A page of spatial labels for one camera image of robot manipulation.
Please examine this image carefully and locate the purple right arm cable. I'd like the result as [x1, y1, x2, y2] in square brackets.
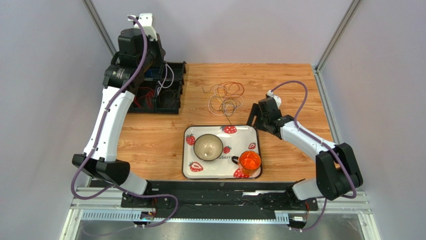
[270, 80, 358, 233]

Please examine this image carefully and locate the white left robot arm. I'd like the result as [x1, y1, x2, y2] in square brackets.
[71, 27, 165, 199]

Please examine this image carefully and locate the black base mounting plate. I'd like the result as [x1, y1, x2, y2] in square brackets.
[120, 180, 319, 222]

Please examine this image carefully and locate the aluminium frame rail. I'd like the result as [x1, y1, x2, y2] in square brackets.
[60, 181, 380, 240]

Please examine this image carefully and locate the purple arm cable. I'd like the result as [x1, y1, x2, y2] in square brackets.
[270, 80, 358, 233]
[69, 15, 179, 238]

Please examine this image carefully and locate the grey wire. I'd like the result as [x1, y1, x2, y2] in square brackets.
[219, 96, 244, 126]

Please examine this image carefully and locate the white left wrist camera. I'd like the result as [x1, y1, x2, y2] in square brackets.
[131, 13, 160, 42]

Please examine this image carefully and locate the beige ceramic bowl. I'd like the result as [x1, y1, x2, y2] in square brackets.
[193, 134, 224, 162]

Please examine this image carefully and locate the orange translucent mug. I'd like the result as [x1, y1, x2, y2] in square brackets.
[231, 150, 262, 178]

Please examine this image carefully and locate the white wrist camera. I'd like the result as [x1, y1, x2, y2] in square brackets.
[131, 13, 160, 42]
[266, 90, 282, 108]

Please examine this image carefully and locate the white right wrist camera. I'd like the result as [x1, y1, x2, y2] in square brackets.
[266, 90, 282, 108]

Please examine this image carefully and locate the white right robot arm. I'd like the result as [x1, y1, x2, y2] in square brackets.
[247, 97, 364, 204]

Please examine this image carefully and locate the yellow wire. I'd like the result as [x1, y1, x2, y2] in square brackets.
[201, 85, 221, 107]

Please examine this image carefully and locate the strawberry print white tray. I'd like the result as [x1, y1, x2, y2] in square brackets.
[182, 125, 262, 180]

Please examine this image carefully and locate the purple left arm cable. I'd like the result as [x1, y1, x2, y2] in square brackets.
[69, 15, 179, 238]

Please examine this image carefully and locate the black compartment storage bin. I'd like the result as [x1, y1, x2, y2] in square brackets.
[128, 61, 187, 115]

